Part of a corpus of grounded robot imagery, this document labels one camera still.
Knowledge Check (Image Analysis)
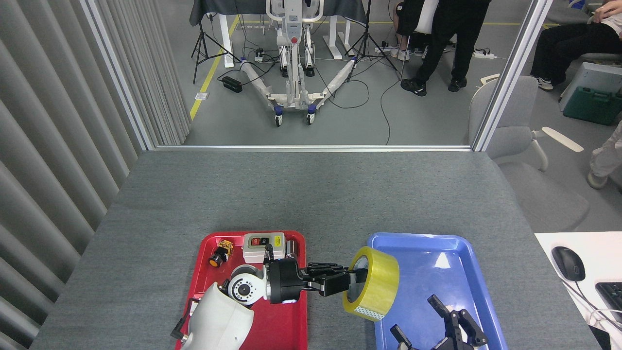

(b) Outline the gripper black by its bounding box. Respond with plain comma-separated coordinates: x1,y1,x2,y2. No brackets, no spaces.
390,295,489,350
266,258,369,305

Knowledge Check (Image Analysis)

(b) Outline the yellow tape roll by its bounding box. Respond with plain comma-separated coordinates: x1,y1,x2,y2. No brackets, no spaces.
342,246,400,322

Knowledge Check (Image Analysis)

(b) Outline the blue plastic tray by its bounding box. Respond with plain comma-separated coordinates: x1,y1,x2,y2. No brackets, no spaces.
367,232,508,350

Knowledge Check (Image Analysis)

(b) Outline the red plastic tray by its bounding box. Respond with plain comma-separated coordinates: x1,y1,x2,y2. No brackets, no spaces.
174,230,309,350

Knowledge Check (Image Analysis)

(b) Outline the orange black push button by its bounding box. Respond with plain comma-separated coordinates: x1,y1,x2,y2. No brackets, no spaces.
208,239,234,267

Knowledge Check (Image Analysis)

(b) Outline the black computer mouse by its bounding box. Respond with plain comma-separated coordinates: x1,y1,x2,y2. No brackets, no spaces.
552,246,586,282

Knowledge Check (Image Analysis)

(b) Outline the black keyboard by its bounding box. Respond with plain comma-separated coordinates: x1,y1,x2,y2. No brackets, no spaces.
595,282,622,325

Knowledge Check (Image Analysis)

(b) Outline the white desk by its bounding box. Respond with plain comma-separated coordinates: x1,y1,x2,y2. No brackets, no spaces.
535,232,622,350

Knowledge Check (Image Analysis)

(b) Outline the grey office chair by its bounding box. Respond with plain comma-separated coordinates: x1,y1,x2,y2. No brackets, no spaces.
468,74,591,233

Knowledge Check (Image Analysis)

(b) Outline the white wheeled stand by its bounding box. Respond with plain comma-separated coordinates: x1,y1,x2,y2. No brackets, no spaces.
240,0,363,127

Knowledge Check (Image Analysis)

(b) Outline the black tripod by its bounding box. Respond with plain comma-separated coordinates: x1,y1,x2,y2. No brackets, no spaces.
345,0,402,82
191,14,242,85

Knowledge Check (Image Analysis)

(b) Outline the person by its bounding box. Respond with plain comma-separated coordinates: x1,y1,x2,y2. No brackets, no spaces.
401,0,492,97
531,0,622,91
587,134,622,190
391,0,435,62

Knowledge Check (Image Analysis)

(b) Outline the green plastic case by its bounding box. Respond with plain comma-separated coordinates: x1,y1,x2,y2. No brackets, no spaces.
563,86,622,126

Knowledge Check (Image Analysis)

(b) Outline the grey switch box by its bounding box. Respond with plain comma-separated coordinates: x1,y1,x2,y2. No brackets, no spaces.
242,233,286,264

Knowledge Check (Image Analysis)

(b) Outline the silver frame rail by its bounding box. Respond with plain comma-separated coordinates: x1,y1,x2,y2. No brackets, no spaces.
155,144,473,153

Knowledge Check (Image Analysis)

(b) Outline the black floor cable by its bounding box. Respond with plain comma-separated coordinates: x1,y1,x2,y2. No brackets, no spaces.
380,79,404,146

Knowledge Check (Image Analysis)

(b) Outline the white cable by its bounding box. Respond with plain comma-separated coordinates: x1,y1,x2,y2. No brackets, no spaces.
587,308,622,333

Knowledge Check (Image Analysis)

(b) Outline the silver frame post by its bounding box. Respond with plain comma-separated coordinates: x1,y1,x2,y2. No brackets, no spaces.
471,0,554,152
80,0,157,151

